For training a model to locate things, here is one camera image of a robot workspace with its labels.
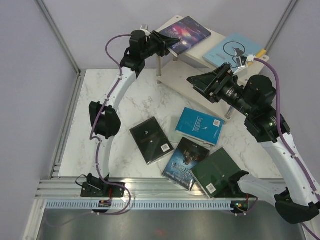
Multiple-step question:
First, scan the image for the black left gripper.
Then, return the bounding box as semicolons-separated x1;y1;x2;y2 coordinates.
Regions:
140;30;180;59

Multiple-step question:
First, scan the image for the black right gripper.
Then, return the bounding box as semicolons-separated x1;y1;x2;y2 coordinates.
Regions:
187;62;256;117

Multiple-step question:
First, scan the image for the purple galaxy cover book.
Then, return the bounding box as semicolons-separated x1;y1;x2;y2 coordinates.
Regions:
159;16;212;57

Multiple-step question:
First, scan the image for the light blue cat book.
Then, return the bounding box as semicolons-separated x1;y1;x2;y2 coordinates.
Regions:
202;32;263;72

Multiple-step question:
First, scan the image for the yellow book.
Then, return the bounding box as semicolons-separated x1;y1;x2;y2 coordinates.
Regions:
247;49;267;65

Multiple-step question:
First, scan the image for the black book Moon and Sixpence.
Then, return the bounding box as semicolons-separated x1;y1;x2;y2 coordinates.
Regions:
130;117;174;165

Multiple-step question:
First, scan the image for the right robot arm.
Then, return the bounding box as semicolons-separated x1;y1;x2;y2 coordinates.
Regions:
187;63;320;224

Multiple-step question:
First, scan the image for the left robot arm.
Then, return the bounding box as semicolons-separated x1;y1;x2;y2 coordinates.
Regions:
80;30;180;198

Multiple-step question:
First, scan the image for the white two-tier shelf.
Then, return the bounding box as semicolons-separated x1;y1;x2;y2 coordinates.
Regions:
154;15;270;120

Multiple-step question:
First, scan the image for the bright blue book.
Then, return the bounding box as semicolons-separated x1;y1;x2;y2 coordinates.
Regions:
175;107;225;146

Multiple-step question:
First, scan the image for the clear plastic file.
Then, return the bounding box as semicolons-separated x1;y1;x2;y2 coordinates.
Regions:
168;116;212;148

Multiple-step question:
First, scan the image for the dark blue Wuthering Heights book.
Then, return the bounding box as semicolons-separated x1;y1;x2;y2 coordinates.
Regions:
162;137;210;192

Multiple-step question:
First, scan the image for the dark green book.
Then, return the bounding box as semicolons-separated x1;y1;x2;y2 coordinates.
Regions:
190;147;242;199

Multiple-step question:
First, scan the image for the left aluminium frame post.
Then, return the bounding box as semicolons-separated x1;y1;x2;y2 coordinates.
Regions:
33;0;83;76

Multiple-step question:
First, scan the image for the aluminium frame post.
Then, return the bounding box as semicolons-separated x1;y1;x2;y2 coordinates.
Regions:
264;0;300;52
33;0;83;76

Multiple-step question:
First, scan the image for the right aluminium frame post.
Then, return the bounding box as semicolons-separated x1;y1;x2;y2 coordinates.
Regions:
264;0;300;52

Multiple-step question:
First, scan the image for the white perforated cable duct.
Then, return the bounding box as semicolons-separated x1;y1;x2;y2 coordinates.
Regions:
45;199;243;211

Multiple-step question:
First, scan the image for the aluminium front rail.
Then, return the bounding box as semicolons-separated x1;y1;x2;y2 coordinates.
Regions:
38;177;288;201

